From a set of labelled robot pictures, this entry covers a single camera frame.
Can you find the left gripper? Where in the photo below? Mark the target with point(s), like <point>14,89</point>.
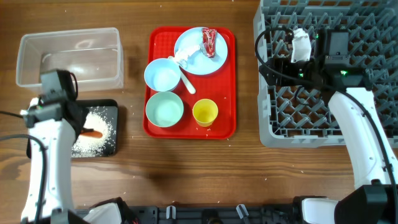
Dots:
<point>84,113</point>

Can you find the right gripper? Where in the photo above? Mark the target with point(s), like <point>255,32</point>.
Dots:
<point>276,63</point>

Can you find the white rice pile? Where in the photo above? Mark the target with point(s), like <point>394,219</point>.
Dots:
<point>103,120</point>

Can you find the orange carrot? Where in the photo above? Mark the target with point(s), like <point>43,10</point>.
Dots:
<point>92,134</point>

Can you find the red foil wrapper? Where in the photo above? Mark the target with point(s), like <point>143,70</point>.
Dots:
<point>208,42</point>

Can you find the light blue plate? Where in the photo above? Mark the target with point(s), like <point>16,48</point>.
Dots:
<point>198,63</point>

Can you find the yellow plastic cup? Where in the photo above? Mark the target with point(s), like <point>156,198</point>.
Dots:
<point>205,111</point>

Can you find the green bowl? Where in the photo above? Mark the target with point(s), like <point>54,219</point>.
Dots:
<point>164,109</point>

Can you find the light blue bowl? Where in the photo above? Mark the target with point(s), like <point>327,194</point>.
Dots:
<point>162,74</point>

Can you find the white plastic spoon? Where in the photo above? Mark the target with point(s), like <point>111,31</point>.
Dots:
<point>188,84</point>

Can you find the white tissue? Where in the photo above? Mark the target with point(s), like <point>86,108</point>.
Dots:
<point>181,56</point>

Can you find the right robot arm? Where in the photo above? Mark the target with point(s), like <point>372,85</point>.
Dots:
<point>348,93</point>

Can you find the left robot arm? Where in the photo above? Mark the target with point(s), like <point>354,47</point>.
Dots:
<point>50,190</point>

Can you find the black waste tray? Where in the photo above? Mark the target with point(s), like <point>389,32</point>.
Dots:
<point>73,129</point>

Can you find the grey dishwasher rack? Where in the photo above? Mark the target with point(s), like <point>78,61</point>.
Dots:
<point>295,117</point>

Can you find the red serving tray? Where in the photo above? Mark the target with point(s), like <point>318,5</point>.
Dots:
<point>219,87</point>

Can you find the clear plastic bin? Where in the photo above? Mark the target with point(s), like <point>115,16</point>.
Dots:
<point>95,56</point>

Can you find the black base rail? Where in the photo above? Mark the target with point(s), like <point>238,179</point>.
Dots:
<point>227,215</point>

